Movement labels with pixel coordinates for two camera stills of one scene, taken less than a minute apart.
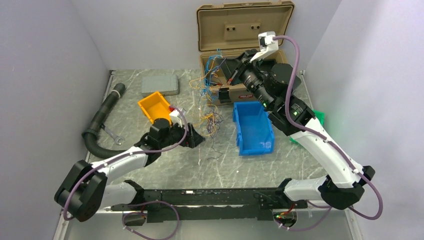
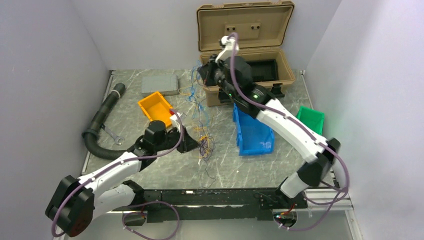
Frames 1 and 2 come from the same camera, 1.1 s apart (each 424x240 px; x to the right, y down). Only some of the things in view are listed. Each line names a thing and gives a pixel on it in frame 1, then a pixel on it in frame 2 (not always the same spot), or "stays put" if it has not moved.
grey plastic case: x=166 y=84 stays put
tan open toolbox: x=225 y=31 stays put
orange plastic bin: x=155 y=106 stays put
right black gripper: x=230 y=68 to x=207 y=70
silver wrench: x=115 y=137 stays put
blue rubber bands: x=214 y=122 to x=206 y=146
